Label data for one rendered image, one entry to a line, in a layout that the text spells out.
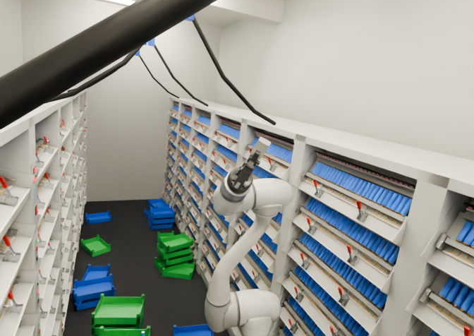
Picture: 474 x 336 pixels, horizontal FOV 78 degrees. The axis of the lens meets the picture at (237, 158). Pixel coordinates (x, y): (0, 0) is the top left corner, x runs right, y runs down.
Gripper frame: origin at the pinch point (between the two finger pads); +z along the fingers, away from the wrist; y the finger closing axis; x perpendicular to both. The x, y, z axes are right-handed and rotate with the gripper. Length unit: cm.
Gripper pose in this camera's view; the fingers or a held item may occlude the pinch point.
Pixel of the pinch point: (259, 148)
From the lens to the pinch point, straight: 75.0
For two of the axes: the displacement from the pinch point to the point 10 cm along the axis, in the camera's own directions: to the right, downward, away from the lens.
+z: 2.7, -4.9, -8.3
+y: 4.3, -7.1, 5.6
